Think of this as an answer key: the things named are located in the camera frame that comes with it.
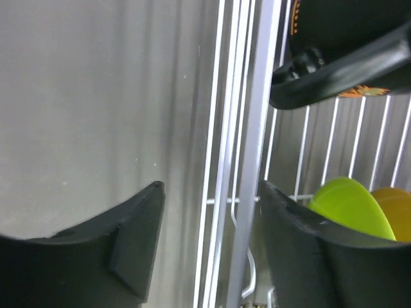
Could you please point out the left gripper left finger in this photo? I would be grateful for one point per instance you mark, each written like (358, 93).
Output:
(106, 261)

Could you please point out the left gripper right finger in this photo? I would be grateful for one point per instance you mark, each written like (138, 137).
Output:
(315, 262)

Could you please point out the white wire dish rack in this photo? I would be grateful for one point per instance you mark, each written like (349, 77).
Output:
(365, 138)

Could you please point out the green plate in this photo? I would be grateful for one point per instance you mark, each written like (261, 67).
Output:
(348, 203)

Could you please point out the yellow brown plate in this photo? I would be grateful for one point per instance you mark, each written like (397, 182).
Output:
(395, 204)

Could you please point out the black floral mug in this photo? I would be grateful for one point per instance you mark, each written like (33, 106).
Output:
(344, 48)

